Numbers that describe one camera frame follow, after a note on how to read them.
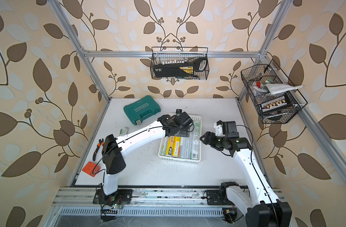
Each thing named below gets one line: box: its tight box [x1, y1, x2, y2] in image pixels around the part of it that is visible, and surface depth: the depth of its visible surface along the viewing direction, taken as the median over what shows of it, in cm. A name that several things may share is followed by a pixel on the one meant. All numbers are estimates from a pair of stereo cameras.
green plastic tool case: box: [123, 95, 162, 126], surface depth 110 cm
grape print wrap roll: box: [119, 126, 129, 137], surface depth 98 cm
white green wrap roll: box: [191, 121, 200, 160], surface depth 90 cm
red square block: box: [81, 161, 102, 178], surface depth 82 cm
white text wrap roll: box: [179, 136, 190, 159], surface depth 86 cm
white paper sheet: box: [262, 83, 303, 95], surface depth 63 cm
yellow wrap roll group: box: [165, 135, 179, 158], surface depth 87 cm
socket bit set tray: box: [258, 94, 293, 114], surface depth 69 cm
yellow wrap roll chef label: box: [169, 136, 181, 158], surface depth 87 cm
